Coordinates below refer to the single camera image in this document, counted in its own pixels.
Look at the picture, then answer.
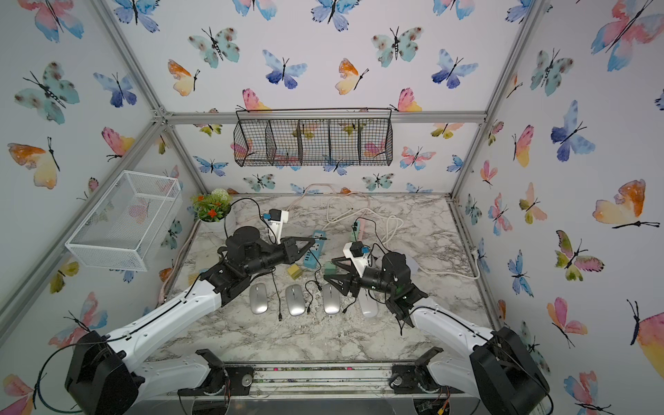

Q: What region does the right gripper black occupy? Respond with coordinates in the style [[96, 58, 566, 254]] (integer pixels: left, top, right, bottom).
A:
[[325, 256, 399, 301]]

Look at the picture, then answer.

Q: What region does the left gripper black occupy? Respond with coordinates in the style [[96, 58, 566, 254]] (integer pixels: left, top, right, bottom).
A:
[[241, 237, 314, 279]]

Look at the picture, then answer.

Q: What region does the white mouse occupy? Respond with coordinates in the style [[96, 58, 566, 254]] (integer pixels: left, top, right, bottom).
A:
[[359, 294, 378, 319]]

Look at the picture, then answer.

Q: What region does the silver mouse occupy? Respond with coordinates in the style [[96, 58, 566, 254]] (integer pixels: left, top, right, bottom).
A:
[[249, 283, 269, 315], [322, 284, 342, 315]]

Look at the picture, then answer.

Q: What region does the yellow charger plug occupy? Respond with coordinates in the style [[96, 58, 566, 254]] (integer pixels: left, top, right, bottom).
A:
[[286, 264, 304, 280]]

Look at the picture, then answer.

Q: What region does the pink power strip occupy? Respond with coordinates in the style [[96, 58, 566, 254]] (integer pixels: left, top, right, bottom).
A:
[[350, 218, 366, 242]]

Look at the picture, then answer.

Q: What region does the grey mouse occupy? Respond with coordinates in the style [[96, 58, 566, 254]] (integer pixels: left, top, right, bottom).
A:
[[285, 285, 307, 316]]

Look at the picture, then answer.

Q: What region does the blue power strip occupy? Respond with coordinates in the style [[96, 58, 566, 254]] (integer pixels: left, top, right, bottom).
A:
[[303, 230, 327, 270]]

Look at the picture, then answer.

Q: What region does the black usb cable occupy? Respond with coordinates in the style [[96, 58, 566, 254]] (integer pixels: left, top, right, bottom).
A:
[[270, 282, 285, 322], [303, 279, 323, 315]]

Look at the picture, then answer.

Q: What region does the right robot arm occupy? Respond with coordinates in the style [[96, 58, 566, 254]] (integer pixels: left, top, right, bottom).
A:
[[325, 252, 551, 414]]

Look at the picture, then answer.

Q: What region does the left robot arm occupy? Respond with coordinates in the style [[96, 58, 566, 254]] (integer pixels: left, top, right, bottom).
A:
[[65, 227, 316, 414]]

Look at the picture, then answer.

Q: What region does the lavender mouse far right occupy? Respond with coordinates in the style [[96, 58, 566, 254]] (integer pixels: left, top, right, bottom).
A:
[[406, 255, 421, 275]]

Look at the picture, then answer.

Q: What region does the potted plant white pot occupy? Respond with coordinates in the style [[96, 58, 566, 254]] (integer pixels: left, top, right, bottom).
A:
[[190, 188, 232, 223]]

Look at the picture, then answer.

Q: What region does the white power cord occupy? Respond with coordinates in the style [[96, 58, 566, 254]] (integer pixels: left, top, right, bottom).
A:
[[323, 194, 481, 281]]

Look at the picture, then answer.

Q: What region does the white mesh wall basket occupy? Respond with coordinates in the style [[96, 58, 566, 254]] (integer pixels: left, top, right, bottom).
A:
[[65, 170, 183, 271]]

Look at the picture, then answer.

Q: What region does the black wire wall basket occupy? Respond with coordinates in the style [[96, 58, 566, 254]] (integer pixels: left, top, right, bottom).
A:
[[232, 107, 394, 168]]

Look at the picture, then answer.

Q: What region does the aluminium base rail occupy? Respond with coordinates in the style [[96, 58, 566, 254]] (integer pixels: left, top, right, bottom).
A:
[[135, 356, 544, 402]]

